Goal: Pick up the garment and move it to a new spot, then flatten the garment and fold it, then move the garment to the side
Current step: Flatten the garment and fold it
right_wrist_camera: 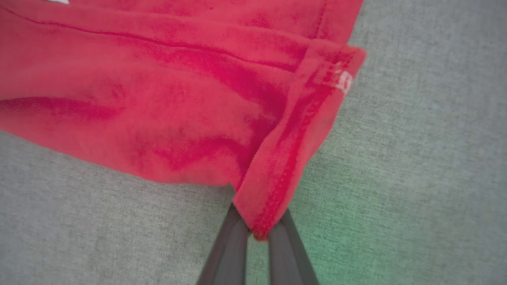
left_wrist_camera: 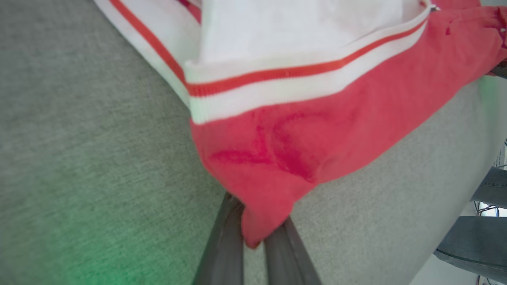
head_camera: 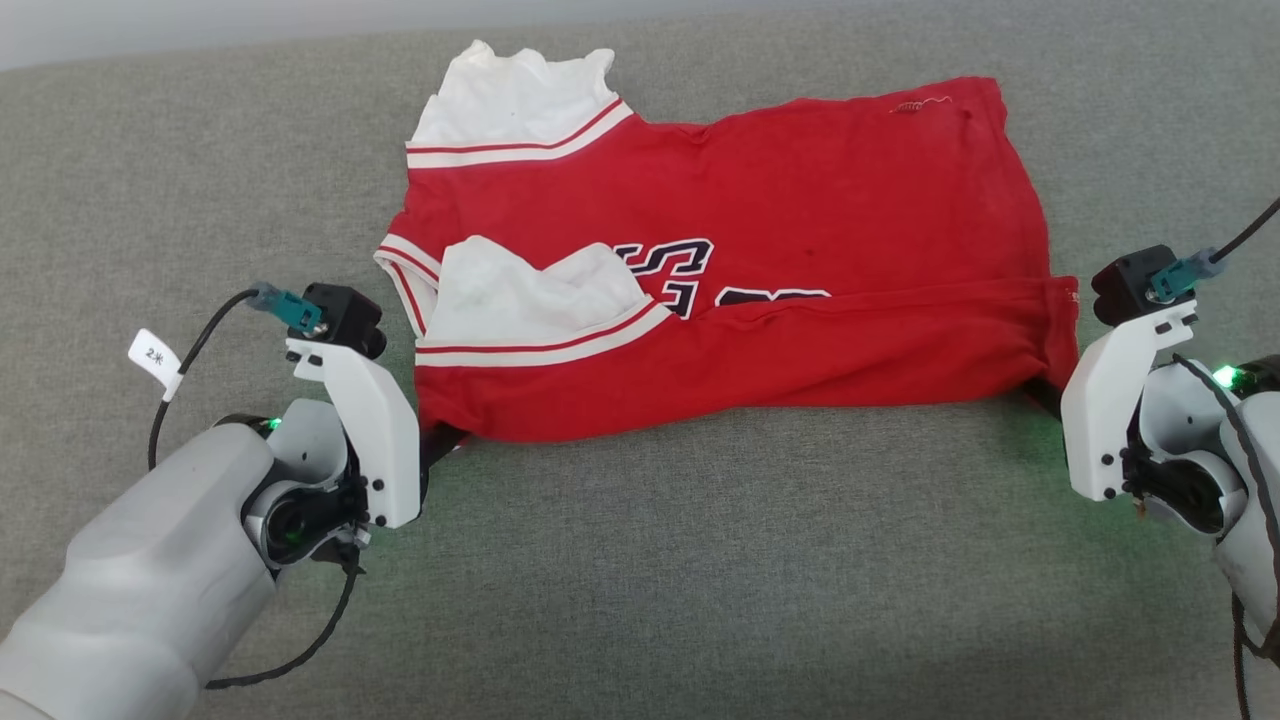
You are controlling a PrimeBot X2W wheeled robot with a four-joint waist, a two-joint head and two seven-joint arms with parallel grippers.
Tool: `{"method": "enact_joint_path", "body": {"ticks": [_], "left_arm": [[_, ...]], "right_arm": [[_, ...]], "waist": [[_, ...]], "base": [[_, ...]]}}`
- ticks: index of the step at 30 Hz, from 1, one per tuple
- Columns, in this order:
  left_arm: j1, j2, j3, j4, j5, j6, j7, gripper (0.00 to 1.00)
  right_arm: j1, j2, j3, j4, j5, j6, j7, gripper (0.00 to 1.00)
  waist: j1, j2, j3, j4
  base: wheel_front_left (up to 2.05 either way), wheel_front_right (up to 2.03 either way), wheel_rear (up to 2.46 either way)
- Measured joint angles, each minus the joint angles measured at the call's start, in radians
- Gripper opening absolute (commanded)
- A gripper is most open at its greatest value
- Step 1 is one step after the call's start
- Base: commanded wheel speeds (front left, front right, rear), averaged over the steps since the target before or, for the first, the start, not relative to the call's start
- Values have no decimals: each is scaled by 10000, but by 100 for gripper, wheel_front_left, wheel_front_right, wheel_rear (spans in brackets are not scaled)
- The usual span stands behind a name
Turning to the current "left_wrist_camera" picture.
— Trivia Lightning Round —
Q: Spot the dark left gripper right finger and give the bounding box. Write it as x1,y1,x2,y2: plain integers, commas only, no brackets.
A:
263,217,322,285

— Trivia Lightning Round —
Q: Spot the grey fabric sofa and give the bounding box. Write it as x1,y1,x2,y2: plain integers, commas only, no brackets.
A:
0,0,507,285

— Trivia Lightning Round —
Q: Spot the red and white garment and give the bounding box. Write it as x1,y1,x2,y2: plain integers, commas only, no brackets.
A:
93,0,507,250

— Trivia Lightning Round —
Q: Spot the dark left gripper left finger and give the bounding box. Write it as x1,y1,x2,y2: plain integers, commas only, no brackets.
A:
193,192,245,285

